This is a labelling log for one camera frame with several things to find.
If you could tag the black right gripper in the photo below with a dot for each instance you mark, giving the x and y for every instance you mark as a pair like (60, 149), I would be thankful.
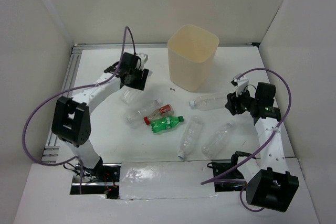
(233, 104)

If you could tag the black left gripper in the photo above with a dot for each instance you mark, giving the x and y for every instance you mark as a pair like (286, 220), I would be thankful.
(140, 83)

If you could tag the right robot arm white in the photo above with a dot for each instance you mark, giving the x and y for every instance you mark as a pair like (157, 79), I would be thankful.
(269, 182)

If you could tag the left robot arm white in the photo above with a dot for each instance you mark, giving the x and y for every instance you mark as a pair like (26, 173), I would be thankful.
(71, 121)

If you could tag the beige plastic bin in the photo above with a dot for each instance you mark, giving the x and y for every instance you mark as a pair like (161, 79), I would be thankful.
(191, 51)

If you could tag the red cap label bottle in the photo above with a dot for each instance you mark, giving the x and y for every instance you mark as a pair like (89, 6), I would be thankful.
(163, 111)

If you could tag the clear bottle blue-white cap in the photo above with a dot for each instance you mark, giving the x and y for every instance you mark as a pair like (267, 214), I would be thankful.
(218, 140)

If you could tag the green plastic bottle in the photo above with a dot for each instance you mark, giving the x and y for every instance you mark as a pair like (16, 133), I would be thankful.
(166, 123)

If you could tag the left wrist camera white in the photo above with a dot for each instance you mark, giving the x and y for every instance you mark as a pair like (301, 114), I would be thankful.
(142, 59)

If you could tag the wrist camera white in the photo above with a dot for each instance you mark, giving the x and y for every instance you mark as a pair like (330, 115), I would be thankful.
(240, 82)
(142, 59)

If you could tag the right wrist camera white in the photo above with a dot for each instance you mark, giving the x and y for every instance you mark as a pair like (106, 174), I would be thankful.
(240, 82)

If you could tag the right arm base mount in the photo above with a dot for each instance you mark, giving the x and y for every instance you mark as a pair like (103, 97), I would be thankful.
(236, 179)

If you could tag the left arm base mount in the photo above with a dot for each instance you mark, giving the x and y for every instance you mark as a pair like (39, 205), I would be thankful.
(107, 183)

